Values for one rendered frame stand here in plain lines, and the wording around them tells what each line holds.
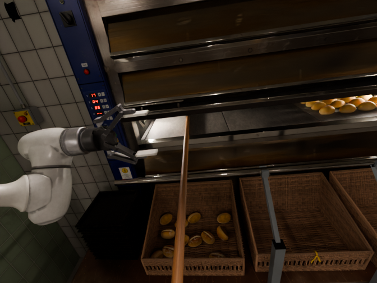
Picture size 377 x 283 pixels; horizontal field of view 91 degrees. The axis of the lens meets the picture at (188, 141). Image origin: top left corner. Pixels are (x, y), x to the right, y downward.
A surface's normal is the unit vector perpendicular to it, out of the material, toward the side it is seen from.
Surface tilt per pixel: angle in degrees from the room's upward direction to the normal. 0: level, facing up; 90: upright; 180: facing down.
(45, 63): 90
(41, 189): 67
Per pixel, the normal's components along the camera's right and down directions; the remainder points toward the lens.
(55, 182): 0.73, -0.22
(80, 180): -0.04, 0.46
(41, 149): 0.00, -0.06
